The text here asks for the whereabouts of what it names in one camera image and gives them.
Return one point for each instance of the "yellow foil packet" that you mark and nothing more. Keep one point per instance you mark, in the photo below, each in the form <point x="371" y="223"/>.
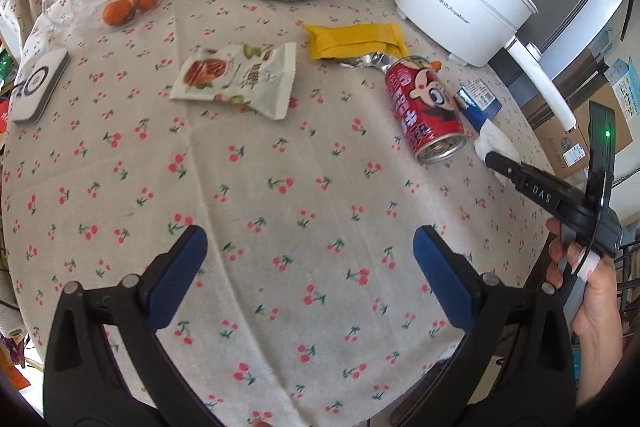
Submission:
<point x="350" y="39"/>

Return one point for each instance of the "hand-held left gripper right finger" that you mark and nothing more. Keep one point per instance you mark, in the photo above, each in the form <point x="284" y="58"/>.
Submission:
<point x="445" y="277"/>

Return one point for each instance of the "person's right hand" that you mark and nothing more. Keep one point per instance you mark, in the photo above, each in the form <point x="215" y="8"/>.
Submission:
<point x="600" y="302"/>

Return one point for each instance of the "blue and white carton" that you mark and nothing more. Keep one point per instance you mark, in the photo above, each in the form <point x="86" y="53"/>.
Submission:
<point x="625" y="87"/>

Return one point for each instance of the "large cardboard box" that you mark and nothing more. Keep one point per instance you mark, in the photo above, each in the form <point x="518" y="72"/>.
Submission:
<point x="585" y="107"/>

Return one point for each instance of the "grey refrigerator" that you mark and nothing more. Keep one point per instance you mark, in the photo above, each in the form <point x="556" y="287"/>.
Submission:
<point x="575" y="7"/>

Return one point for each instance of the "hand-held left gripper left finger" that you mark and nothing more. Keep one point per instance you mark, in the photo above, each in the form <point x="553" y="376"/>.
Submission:
<point x="180" y="277"/>

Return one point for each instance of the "dark blue box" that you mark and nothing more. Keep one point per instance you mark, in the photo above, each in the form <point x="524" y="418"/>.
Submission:
<point x="487" y="107"/>

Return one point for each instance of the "person's left hand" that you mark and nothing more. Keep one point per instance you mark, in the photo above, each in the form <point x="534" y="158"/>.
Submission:
<point x="261" y="422"/>

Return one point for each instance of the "red cartoon drink can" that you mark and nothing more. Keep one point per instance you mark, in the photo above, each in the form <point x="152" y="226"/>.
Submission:
<point x="420" y="107"/>

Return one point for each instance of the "white electric cooking pot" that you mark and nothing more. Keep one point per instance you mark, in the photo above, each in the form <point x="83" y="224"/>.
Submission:
<point x="450" y="2"/>

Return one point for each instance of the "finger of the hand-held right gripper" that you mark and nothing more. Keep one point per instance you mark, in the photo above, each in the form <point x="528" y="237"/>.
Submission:
<point x="502" y="164"/>

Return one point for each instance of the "person's right forearm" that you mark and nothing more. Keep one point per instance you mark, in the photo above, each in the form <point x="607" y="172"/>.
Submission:
<point x="600" y="372"/>

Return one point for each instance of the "white tissue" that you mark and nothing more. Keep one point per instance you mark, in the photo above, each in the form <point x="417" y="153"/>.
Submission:
<point x="495" y="139"/>

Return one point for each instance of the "white nut snack packet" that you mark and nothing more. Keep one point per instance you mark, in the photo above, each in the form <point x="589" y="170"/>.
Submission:
<point x="235" y="77"/>

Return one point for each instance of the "white round-dial device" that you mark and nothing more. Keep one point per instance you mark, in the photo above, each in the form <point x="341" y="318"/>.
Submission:
<point x="37" y="84"/>

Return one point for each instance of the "labelled cardboard box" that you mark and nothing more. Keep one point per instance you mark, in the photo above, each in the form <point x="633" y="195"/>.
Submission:
<point x="565" y="154"/>

